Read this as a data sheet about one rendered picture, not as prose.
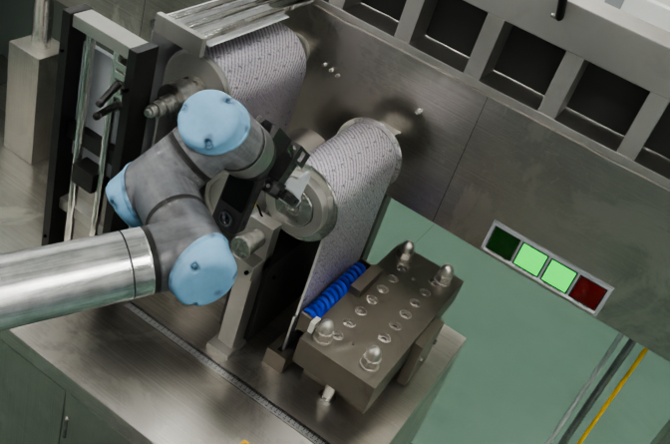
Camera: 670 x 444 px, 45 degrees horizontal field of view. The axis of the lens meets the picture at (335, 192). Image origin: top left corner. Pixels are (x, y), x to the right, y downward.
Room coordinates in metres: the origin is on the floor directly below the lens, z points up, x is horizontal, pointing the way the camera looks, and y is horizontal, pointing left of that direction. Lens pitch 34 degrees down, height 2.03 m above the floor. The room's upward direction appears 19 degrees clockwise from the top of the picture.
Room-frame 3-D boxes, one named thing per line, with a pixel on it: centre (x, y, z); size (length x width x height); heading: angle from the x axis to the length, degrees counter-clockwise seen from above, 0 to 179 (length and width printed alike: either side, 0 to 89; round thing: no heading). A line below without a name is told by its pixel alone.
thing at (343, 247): (1.20, -0.05, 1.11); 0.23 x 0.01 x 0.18; 159
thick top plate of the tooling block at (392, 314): (1.19, -0.17, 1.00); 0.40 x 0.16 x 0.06; 159
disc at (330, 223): (1.11, 0.05, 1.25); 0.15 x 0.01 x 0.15; 69
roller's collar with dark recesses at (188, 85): (1.17, 0.30, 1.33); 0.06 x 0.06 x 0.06; 69
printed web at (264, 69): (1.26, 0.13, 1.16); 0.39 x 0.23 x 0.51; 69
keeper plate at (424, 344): (1.17, -0.26, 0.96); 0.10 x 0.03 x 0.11; 159
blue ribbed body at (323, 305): (1.19, -0.07, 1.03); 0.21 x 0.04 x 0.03; 159
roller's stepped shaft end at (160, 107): (1.11, 0.32, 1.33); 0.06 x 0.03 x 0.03; 159
